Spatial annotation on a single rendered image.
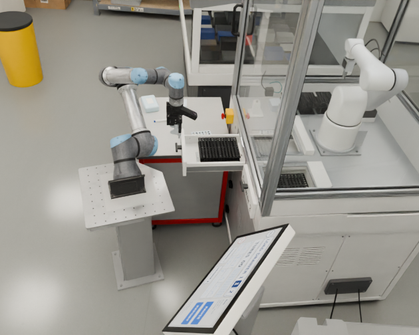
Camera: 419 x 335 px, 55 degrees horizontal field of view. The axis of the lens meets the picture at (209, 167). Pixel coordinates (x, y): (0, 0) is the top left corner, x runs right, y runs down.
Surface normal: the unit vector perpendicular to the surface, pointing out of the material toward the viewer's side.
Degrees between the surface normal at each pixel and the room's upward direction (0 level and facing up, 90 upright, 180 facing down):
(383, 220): 90
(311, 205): 90
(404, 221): 90
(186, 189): 90
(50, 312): 0
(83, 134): 0
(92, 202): 0
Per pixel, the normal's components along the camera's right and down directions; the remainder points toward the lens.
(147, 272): 0.31, 0.66
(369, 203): 0.10, 0.68
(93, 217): 0.06, -0.73
